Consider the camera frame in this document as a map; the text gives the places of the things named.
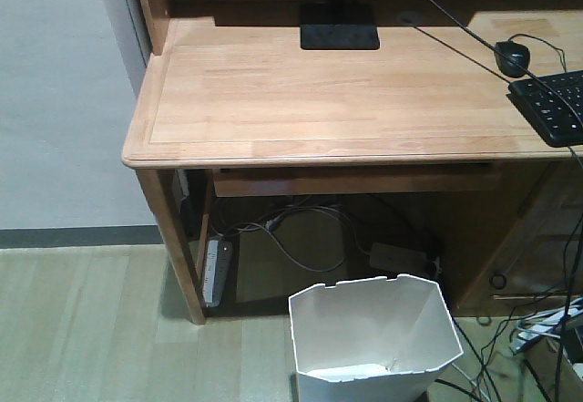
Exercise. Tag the black keyboard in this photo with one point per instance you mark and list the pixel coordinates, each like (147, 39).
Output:
(554, 112)

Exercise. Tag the white plastic trash bin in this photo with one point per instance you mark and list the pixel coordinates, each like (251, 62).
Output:
(375, 339)

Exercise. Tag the white power adapter box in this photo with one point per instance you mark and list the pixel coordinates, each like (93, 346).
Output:
(396, 259)

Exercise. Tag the white power strip right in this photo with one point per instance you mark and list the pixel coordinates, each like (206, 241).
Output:
(540, 325)

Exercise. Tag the grey power strip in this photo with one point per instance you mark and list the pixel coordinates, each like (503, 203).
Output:
(216, 269)

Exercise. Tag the black monitor stand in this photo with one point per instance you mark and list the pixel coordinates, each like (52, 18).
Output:
(337, 25)

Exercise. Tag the wooden desk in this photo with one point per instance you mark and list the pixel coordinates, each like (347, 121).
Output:
(228, 90)

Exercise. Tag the black computer mouse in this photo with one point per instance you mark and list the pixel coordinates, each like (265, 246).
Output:
(512, 58)

